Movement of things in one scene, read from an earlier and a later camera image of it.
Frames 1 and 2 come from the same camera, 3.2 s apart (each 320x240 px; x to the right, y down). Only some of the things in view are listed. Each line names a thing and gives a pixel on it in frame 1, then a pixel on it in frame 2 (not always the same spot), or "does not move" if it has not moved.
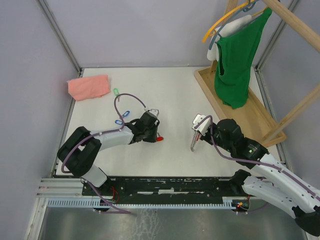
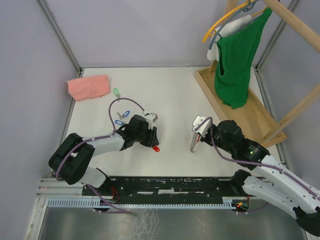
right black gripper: (205, 137) does not move
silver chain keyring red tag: (196, 138) does not move
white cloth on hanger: (213, 54) does not move
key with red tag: (159, 139) → (156, 148)
